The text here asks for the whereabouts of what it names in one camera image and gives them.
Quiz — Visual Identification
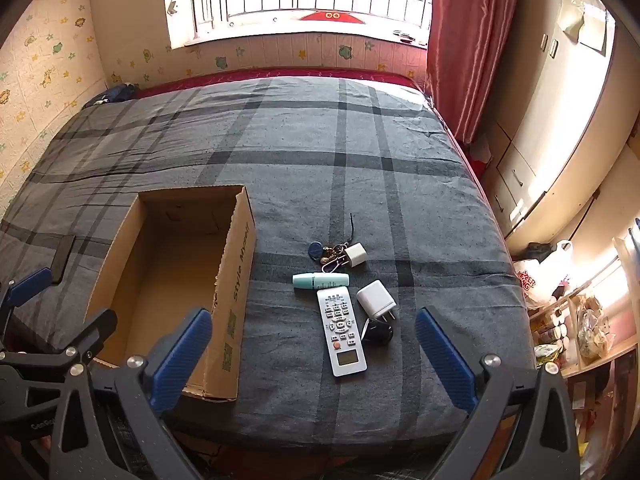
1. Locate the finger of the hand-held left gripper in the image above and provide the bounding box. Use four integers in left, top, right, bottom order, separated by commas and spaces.
0, 308, 118, 369
0, 266, 55, 348

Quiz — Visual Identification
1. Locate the large white charger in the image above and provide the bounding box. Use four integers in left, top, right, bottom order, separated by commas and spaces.
356, 280, 398, 322

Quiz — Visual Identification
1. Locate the red curtain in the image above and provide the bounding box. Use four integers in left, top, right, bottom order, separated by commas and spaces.
425, 0, 526, 143

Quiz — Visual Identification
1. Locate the brown cardboard box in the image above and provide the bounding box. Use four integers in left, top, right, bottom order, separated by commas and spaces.
84, 185, 257, 402

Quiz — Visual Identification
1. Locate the white plastic bag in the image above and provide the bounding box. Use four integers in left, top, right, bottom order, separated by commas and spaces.
512, 240, 573, 306

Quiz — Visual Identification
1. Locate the metal key bunch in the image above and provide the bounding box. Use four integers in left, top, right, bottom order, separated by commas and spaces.
320, 212, 361, 272

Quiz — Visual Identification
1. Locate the black smartphone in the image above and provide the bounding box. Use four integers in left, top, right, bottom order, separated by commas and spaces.
51, 234, 77, 284

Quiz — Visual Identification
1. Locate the dark blue cloth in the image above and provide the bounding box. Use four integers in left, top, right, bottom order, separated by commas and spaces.
82, 82, 141, 108

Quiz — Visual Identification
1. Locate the wooden shelf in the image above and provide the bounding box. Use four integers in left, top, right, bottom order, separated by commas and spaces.
527, 220, 640, 480

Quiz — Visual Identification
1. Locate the mint green tube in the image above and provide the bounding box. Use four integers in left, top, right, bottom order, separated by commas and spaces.
292, 271, 349, 291

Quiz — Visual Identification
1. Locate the red cartoon cushion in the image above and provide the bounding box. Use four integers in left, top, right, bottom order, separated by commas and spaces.
298, 9, 368, 26

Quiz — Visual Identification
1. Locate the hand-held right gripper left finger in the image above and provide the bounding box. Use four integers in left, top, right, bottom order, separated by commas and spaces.
47, 307, 213, 480

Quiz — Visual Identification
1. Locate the cream wardrobe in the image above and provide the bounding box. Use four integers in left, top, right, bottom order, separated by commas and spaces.
480, 0, 640, 241

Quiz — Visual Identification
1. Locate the white remote control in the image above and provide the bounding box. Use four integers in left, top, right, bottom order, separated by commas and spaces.
317, 286, 367, 378

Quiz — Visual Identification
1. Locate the red mattress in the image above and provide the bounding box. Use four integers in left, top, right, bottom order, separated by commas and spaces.
134, 66, 422, 98

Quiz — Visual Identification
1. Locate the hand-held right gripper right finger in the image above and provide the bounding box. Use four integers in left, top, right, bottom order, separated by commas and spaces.
414, 306, 583, 480

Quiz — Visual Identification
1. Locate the black round cap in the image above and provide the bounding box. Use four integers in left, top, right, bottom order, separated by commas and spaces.
361, 317, 394, 348

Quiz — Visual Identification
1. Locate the grey plaid blanket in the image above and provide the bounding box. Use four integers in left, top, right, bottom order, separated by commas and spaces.
0, 76, 538, 461

